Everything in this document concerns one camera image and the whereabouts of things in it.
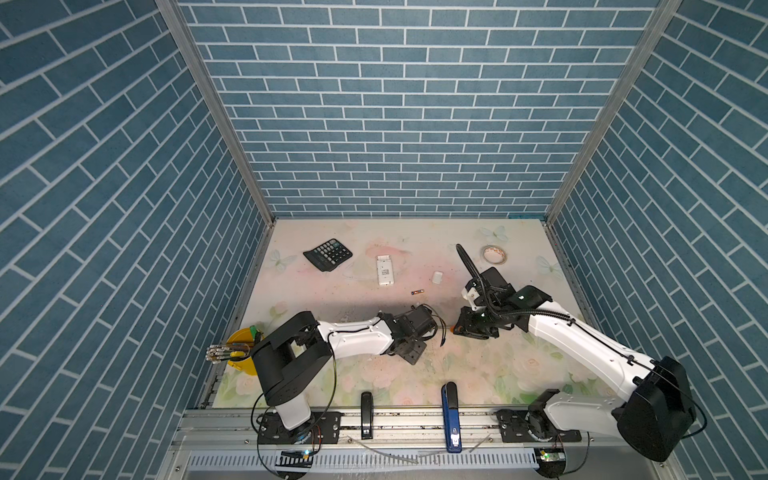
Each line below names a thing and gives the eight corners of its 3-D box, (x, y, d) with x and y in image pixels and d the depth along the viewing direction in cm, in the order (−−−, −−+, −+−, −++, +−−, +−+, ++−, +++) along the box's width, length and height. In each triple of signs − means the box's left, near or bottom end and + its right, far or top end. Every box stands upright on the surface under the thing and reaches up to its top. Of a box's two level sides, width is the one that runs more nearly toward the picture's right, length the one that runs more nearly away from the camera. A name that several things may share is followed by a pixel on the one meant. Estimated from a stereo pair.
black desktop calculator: (305, 256, 111) (304, 252, 109) (332, 238, 116) (332, 234, 115) (324, 275, 105) (323, 272, 103) (352, 255, 111) (351, 252, 109)
